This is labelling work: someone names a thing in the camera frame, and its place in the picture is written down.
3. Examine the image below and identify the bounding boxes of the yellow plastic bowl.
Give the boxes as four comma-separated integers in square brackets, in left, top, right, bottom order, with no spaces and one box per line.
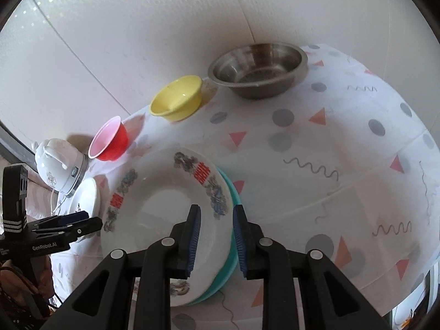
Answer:
[150,75,203,122]

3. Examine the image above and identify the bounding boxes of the white floral electric kettle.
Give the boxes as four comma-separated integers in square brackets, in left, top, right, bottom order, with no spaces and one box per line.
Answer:
[34,138,91,199]

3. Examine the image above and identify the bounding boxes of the white patterned tablecloth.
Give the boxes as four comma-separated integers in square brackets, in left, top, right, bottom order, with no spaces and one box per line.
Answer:
[51,43,438,330]

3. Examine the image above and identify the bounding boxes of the large white patterned plate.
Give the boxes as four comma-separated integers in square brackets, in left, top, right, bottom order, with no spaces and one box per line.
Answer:
[99,147,235,307]

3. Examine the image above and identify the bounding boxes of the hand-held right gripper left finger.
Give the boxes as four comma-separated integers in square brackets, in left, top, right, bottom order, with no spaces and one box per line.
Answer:
[45,204,202,330]

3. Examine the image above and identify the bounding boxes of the person's left hand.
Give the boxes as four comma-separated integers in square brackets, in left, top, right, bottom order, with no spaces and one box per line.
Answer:
[0,257,53,305]

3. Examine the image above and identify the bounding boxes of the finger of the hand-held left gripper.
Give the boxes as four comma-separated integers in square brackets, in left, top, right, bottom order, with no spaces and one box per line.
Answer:
[34,211,91,229]
[31,217,104,245]

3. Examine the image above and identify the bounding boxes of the teal plate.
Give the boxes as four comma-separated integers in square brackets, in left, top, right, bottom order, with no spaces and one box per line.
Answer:
[187,165,243,306]

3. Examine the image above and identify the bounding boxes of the red plastic bowl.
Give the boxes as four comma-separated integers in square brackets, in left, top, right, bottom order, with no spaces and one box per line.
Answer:
[88,116,130,162]

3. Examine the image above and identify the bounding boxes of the stainless steel bowl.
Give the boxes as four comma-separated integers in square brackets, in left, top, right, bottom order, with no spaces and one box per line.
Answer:
[208,43,308,100]

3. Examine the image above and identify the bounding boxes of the white kettle power cord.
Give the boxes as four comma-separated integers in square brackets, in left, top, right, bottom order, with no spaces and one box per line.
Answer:
[50,188,74,216]

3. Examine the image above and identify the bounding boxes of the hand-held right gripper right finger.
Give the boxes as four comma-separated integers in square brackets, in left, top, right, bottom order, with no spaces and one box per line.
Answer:
[233,204,392,330]

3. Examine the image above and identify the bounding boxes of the small white plate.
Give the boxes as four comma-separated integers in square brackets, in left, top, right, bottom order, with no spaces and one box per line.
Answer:
[64,178,101,243]

